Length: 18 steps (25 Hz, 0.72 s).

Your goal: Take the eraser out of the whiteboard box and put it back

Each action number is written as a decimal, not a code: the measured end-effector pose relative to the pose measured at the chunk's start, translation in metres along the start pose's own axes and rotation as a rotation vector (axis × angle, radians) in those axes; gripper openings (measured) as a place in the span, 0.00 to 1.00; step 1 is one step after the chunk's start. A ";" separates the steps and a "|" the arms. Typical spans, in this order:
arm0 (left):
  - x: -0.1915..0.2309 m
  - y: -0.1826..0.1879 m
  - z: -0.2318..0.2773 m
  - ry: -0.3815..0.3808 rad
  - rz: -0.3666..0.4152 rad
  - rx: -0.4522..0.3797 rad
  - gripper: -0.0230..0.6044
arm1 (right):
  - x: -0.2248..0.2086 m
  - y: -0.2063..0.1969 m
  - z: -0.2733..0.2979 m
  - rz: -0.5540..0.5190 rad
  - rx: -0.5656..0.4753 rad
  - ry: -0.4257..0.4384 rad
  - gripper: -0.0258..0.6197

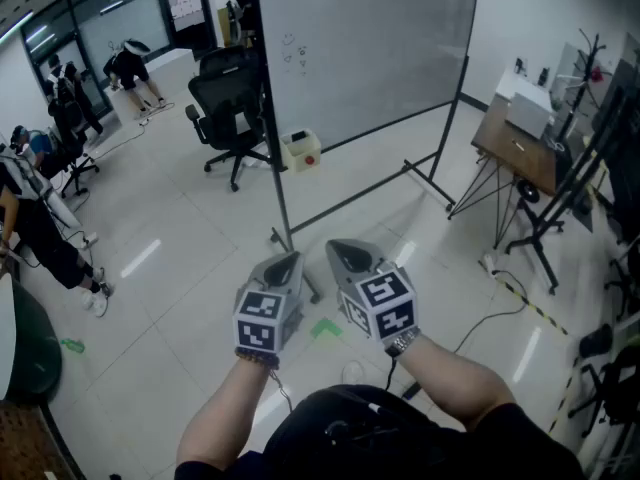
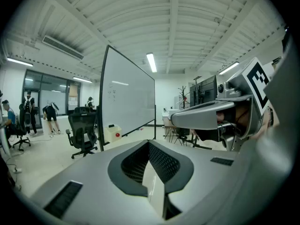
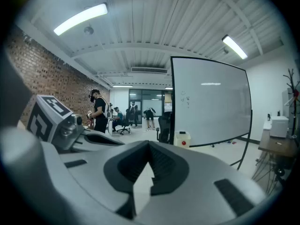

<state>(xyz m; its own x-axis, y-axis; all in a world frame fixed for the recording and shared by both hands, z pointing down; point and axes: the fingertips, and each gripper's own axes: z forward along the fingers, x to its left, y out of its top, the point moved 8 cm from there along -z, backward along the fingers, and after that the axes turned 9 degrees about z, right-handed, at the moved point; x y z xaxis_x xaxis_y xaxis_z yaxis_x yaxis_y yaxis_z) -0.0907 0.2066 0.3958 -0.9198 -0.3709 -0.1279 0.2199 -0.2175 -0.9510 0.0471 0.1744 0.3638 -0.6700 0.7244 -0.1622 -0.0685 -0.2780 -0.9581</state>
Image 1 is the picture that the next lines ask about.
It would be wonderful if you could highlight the silver metal wristwatch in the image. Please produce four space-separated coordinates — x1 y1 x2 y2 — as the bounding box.
384 327 421 358

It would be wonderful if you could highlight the black armchair with star base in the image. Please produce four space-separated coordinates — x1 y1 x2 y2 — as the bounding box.
567 322 640 439

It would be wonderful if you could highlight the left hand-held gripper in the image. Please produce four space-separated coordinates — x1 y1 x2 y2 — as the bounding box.
232 250 307 357

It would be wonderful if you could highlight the brown woven rug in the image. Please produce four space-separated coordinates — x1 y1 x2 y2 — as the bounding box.
0 400 84 480

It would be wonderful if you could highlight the white low cabinet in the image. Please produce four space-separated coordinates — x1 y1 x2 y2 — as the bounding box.
494 65 554 112

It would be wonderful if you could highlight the cream plastic bin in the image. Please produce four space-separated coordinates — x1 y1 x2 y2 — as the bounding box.
279 127 323 173

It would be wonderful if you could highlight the person's left forearm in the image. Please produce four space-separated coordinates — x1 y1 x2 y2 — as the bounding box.
175 355 281 472

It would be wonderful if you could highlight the whiteboard on black rolling stand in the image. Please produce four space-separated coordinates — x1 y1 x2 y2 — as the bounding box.
247 0 481 304

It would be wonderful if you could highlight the black metal rolling stand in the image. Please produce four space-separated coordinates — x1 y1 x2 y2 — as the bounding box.
504 85 640 294

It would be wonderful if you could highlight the black floor cable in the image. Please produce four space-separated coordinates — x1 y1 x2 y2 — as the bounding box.
452 270 529 354

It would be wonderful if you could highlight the dark green armchair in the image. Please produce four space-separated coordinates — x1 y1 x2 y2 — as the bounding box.
9 277 64 404

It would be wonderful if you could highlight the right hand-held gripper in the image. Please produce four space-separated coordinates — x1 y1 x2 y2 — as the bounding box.
326 239 421 342

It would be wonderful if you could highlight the grey metal cabinet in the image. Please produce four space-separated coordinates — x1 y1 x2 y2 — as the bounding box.
552 42 596 114

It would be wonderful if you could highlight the dark beaded bracelet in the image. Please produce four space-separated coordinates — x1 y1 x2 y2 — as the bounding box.
234 346 281 371

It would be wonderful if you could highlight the person's black shirt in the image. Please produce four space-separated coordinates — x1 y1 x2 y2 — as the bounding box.
174 384 586 480

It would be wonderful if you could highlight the green floor tape marker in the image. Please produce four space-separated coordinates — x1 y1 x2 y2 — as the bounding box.
309 317 344 340

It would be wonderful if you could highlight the wooden table with wire legs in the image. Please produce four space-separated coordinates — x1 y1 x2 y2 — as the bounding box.
447 90 571 252

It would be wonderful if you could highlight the black mesh office chair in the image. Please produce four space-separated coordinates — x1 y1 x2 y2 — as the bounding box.
184 45 274 193

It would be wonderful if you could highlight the black coat rack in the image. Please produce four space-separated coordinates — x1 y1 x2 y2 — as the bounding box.
557 27 614 142

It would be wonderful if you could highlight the person's right forearm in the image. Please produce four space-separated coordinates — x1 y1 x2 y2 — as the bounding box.
394 335 516 429

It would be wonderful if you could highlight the white round table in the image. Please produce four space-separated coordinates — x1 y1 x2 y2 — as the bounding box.
0 272 19 402

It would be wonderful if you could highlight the white bench counter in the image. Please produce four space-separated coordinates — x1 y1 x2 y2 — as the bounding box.
107 47 196 129

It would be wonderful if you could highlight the yellow black floor tape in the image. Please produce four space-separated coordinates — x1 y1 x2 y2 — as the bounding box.
492 270 584 437

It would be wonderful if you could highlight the black swivel chair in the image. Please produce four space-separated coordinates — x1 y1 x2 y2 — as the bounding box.
39 112 101 199

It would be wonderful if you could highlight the white rectangular case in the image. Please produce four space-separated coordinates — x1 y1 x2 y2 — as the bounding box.
504 91 554 140

